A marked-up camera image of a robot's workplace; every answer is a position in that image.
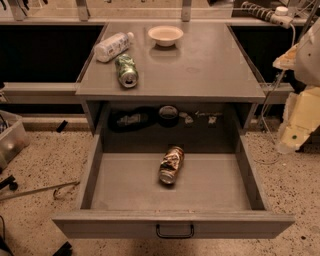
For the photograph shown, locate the green soda can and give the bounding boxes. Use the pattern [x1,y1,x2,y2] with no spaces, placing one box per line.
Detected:
[115,54,139,88]

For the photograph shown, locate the black tape roll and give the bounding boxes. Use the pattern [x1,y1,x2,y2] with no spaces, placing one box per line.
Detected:
[158,105,179,128]

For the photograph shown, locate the black clip on floor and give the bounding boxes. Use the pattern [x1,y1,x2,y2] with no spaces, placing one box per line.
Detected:
[56,120,68,133]

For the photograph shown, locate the grey top drawer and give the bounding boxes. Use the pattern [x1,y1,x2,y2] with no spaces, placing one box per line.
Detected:
[51,131,296,240]

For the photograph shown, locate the clear plastic water bottle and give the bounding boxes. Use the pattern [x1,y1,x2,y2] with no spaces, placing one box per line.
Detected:
[94,32,134,63]

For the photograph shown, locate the black bracket on floor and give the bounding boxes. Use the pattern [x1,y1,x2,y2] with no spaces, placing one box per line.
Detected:
[53,242,72,256]

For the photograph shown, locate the black floor object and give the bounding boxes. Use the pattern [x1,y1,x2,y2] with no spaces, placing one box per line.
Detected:
[0,175,18,191]

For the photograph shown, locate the white paper bowl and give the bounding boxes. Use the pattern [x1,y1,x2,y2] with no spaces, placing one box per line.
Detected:
[148,26,184,47]

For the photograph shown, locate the white power strip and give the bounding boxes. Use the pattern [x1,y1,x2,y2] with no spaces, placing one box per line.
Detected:
[241,1,292,29]

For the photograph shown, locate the black bag inside cabinet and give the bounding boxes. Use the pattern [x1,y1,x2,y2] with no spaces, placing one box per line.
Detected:
[108,107,157,133]

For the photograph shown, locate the metal rod on floor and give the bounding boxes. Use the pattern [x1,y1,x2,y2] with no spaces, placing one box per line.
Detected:
[0,181,80,202]

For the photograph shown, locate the black drawer handle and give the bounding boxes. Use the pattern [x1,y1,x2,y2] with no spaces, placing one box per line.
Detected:
[156,224,195,239]

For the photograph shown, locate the white cable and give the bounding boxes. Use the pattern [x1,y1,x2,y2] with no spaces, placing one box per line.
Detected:
[256,23,298,166]

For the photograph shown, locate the orange soda can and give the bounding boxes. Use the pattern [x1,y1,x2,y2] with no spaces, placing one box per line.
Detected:
[159,146,184,185]

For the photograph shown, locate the clear plastic bin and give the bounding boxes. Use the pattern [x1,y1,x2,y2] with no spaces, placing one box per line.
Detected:
[0,110,30,172]

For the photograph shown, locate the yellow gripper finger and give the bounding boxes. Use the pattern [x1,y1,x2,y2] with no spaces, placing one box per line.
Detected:
[276,87,320,154]
[273,44,298,70]

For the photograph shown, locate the grey cabinet counter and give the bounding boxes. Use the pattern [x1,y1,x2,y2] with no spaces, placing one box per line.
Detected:
[76,20,265,130]

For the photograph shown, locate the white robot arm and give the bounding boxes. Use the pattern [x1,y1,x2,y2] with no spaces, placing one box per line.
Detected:
[273,19,320,154]

